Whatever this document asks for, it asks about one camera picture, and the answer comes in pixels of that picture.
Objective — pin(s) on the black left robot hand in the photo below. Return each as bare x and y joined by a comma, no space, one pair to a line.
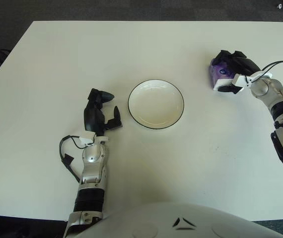
93,116

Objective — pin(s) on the white plate with black rim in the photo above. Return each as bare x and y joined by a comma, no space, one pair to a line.
155,104

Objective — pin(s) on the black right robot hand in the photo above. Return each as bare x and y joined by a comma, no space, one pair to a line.
247,65

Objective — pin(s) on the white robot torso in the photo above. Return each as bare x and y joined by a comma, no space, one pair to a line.
168,220

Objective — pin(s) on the purple tissue paper pack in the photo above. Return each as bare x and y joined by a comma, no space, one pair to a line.
218,73

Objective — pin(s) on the small white floor object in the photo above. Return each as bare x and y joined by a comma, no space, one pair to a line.
279,6

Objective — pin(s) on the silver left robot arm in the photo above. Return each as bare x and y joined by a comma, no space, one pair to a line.
93,163

